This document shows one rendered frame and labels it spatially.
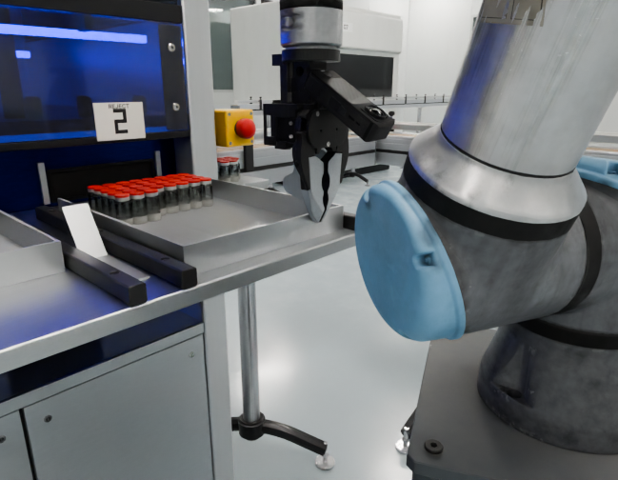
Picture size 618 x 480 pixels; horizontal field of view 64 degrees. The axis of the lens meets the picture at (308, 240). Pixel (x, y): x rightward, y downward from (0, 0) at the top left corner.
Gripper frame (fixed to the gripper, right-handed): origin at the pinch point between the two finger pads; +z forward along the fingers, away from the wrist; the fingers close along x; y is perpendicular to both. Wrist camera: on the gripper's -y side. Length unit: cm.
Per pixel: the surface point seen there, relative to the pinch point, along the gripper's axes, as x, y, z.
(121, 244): 21.9, 11.6, 1.6
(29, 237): 28.4, 21.9, 1.5
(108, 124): 9.2, 38.7, -10.0
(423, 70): -796, 461, -46
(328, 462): -45, 37, 90
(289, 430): -38, 46, 80
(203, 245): 17.6, 1.5, 0.5
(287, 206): -5.6, 12.4, 1.9
